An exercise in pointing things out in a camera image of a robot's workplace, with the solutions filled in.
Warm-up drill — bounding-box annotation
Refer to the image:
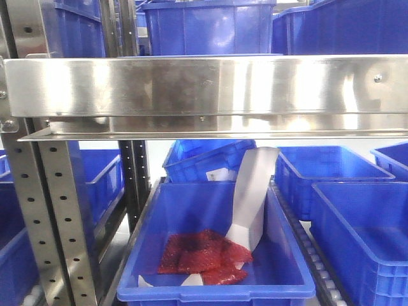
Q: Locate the tilted blue bin rear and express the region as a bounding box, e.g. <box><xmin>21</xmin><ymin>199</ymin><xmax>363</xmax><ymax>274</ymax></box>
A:
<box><xmin>163</xmin><ymin>139</ymin><xmax>256</xmax><ymax>183</ymax></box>

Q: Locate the blue bin right rear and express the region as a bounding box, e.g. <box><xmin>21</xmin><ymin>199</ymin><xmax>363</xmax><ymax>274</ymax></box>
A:
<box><xmin>274</xmin><ymin>145</ymin><xmax>395</xmax><ymax>221</ymax></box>

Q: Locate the blue bin with red bags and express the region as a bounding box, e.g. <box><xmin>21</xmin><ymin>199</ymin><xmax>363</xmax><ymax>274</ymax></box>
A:
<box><xmin>117</xmin><ymin>182</ymin><xmax>316</xmax><ymax>305</ymax></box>

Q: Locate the red mesh bag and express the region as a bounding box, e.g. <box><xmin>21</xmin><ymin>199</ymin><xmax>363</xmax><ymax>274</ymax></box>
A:
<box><xmin>157</xmin><ymin>229</ymin><xmax>253</xmax><ymax>286</ymax></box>

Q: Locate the blue bin lower left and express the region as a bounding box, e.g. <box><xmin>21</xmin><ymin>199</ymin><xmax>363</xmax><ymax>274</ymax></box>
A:
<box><xmin>80</xmin><ymin>149</ymin><xmax>124</xmax><ymax>226</ymax></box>

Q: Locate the blue bin upper centre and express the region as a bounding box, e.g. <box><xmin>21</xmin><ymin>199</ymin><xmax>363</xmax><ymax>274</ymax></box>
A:
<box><xmin>141</xmin><ymin>0</ymin><xmax>277</xmax><ymax>56</ymax></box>

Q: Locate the blue bin right front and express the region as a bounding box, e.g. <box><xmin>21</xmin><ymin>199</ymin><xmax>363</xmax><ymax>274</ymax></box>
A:
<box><xmin>311</xmin><ymin>182</ymin><xmax>407</xmax><ymax>305</ymax></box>

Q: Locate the blue bin upper left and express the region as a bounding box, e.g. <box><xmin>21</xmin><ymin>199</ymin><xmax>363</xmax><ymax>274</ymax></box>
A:
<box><xmin>38</xmin><ymin>1</ymin><xmax>106</xmax><ymax>58</ymax></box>

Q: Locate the blue bin upper right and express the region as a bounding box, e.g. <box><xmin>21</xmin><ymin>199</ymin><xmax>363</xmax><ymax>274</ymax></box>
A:
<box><xmin>272</xmin><ymin>1</ymin><xmax>407</xmax><ymax>55</ymax></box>

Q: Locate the roller conveyor track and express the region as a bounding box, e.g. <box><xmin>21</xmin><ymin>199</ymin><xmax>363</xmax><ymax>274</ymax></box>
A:
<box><xmin>271</xmin><ymin>181</ymin><xmax>353</xmax><ymax>305</ymax></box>

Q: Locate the blue bin far right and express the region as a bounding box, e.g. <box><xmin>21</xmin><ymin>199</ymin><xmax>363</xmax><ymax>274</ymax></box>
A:
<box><xmin>370</xmin><ymin>142</ymin><xmax>408</xmax><ymax>182</ymax></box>

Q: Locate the black perforated upright post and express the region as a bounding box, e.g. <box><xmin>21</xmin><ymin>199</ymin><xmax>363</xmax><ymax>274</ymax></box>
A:
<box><xmin>119</xmin><ymin>140</ymin><xmax>150</xmax><ymax>233</ymax></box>

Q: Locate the stainless steel shelf rail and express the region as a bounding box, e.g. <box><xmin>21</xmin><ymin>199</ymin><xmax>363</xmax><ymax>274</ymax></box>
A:
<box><xmin>1</xmin><ymin>55</ymin><xmax>407</xmax><ymax>142</ymax></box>

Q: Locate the perforated steel upright post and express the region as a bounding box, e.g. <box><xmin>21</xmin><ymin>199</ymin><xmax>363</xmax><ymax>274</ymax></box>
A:
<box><xmin>1</xmin><ymin>119</ymin><xmax>101</xmax><ymax>305</ymax></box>

